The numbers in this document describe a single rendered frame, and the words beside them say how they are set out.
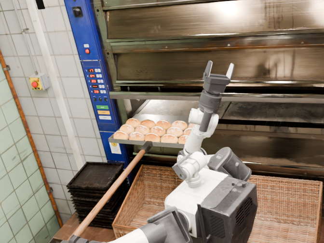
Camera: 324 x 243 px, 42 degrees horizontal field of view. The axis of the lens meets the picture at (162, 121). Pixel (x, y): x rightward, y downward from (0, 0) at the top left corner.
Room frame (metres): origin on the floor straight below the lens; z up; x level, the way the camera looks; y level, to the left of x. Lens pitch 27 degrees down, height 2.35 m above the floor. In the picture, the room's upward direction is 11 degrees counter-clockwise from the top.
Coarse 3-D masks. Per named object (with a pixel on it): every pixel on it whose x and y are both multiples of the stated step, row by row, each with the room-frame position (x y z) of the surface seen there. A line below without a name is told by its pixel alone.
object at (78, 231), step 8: (144, 152) 1.97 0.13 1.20; (136, 160) 1.90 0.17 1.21; (128, 168) 1.83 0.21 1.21; (120, 176) 1.77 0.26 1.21; (120, 184) 1.73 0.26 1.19; (112, 192) 1.66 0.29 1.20; (104, 200) 1.60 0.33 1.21; (96, 208) 1.55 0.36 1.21; (88, 216) 1.50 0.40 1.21; (80, 224) 1.46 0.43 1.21; (88, 224) 1.47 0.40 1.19; (80, 232) 1.42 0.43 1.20
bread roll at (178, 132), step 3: (168, 129) 2.13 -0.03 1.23; (171, 129) 2.12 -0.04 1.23; (174, 129) 2.11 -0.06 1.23; (177, 129) 2.10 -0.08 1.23; (180, 129) 2.11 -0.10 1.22; (168, 132) 2.12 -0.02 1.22; (171, 132) 2.11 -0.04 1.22; (174, 132) 2.10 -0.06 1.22; (177, 132) 2.09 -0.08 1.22; (180, 132) 2.09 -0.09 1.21; (177, 135) 2.09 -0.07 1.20; (180, 135) 2.09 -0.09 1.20
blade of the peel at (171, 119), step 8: (152, 120) 2.38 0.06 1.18; (168, 120) 2.33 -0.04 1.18; (176, 120) 2.31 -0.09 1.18; (184, 120) 2.29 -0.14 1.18; (112, 136) 2.23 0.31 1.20; (136, 144) 2.11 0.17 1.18; (152, 144) 2.06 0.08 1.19; (160, 144) 2.04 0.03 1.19; (168, 144) 2.01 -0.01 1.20; (176, 144) 1.99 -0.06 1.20; (184, 144) 1.97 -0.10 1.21
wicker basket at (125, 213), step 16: (144, 176) 2.39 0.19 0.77; (160, 176) 2.33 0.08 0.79; (176, 176) 2.28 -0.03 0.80; (128, 192) 2.21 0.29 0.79; (144, 192) 2.36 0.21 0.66; (160, 192) 2.31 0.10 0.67; (128, 208) 2.17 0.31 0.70; (144, 208) 2.28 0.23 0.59; (160, 208) 2.25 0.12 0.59; (112, 224) 2.01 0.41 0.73; (128, 224) 2.15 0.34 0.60; (144, 224) 2.12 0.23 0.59
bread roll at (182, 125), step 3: (174, 123) 2.19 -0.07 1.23; (177, 123) 2.18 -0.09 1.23; (180, 123) 2.17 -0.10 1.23; (183, 123) 2.17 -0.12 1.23; (186, 123) 2.18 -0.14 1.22; (174, 126) 2.18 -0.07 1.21; (177, 126) 2.17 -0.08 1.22; (180, 126) 2.16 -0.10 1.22; (183, 126) 2.16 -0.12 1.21; (186, 126) 2.17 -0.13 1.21; (183, 129) 2.16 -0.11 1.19
